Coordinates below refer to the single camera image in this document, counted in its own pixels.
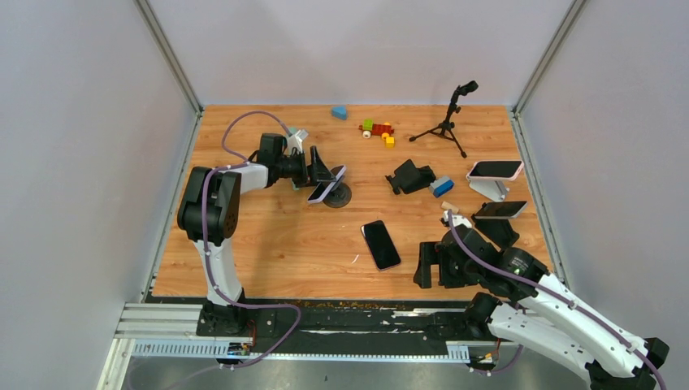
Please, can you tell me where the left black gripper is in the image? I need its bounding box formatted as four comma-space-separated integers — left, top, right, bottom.
277, 147, 337, 189

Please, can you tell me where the phone with lavender case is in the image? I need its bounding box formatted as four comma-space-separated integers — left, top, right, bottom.
306, 165, 347, 204

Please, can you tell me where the phone with pink-edged black case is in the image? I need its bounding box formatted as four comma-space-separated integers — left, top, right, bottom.
361, 220, 401, 271

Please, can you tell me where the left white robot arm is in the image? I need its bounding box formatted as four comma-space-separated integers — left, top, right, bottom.
177, 130, 351, 336

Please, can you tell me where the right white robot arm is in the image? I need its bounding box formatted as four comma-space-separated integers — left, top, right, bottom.
414, 225, 670, 389

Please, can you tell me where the round black phone stand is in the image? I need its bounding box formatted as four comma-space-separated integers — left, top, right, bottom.
323, 183, 352, 208

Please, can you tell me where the phone with white edge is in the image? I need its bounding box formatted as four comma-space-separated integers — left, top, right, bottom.
473, 201, 528, 219

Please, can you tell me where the black clamp phone holder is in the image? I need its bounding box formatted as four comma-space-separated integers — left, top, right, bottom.
385, 159, 436, 195

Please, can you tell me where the white phone stand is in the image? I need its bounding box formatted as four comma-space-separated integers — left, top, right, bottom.
469, 180, 509, 202

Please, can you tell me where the phone with pink case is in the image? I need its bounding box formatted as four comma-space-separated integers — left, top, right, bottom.
466, 160, 524, 181

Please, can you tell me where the black mini tripod stand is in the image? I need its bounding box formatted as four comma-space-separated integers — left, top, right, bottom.
409, 80, 479, 158

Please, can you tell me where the teal toy microphone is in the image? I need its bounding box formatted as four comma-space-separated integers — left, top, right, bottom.
291, 154, 302, 191

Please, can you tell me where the small wooden cylinder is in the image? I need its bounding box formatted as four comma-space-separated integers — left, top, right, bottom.
440, 201, 460, 215

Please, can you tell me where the blue triangular block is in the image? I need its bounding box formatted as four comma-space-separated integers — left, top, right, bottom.
331, 106, 349, 120

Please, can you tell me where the colourful toy brick car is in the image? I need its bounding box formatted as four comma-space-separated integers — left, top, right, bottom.
358, 119, 395, 140

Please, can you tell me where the blue and grey eraser block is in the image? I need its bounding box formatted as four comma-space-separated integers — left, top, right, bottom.
429, 175, 454, 198

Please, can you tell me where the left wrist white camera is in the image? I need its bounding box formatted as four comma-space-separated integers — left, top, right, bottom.
286, 128, 309, 155

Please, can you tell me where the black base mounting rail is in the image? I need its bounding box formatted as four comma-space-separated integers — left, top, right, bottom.
115, 297, 517, 363

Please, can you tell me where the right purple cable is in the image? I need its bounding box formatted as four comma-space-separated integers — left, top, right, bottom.
444, 210, 669, 390

